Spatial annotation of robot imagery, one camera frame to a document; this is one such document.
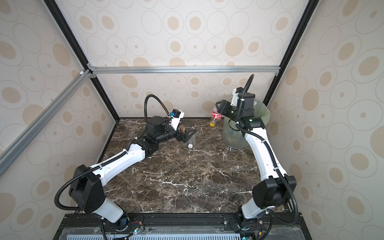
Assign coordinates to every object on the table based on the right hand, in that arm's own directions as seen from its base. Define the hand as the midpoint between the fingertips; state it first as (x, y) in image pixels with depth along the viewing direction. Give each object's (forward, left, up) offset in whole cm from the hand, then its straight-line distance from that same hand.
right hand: (219, 104), depth 76 cm
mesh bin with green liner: (-1, -11, -25) cm, 27 cm away
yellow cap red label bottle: (-4, +2, -5) cm, 6 cm away
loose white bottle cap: (-1, +16, -35) cm, 39 cm away
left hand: (-10, +13, -4) cm, 17 cm away
